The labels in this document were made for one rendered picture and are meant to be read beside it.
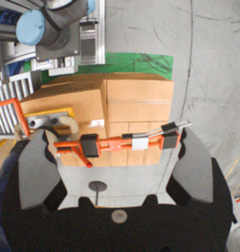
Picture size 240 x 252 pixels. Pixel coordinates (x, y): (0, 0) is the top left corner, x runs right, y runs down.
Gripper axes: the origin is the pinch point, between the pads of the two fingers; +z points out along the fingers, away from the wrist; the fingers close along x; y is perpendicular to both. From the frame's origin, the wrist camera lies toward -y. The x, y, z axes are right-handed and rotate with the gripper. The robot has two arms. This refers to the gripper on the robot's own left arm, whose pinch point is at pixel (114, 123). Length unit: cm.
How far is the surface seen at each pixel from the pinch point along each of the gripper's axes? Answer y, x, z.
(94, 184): 224, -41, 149
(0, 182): 20.8, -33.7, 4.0
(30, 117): 20, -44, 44
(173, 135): 23.7, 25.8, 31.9
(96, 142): 25.3, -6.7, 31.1
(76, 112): 24, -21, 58
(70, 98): 15, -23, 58
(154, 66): 2, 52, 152
